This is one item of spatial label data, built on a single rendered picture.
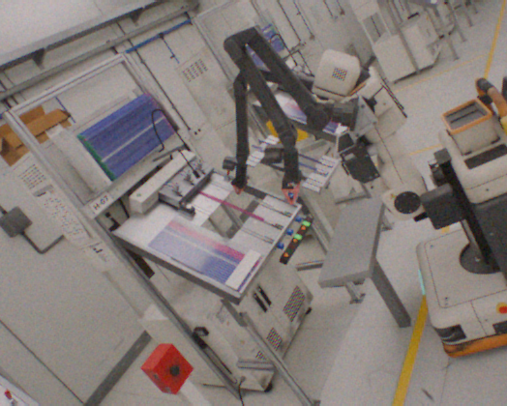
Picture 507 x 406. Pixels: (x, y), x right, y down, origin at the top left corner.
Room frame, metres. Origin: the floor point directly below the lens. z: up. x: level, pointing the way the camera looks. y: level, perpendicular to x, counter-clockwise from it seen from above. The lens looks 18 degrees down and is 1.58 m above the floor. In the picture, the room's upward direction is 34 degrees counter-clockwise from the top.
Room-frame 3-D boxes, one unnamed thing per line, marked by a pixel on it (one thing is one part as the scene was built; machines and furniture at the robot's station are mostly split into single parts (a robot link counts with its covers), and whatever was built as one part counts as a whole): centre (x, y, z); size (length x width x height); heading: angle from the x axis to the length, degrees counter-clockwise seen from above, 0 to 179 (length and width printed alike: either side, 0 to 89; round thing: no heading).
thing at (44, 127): (2.46, 0.64, 1.82); 0.68 x 0.30 x 0.20; 135
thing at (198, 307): (2.37, 0.48, 0.31); 0.70 x 0.65 x 0.62; 135
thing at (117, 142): (2.33, 0.35, 1.52); 0.51 x 0.13 x 0.27; 135
